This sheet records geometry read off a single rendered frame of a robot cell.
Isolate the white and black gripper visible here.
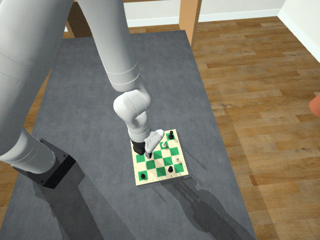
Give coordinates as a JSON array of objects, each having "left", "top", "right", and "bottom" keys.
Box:
[{"left": 128, "top": 125, "right": 165, "bottom": 159}]

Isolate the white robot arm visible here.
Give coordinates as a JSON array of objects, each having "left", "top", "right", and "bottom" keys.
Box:
[{"left": 0, "top": 0, "right": 153, "bottom": 174}]

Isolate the green and cream chessboard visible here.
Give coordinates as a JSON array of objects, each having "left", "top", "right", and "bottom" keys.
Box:
[{"left": 130, "top": 129, "right": 189, "bottom": 186}]

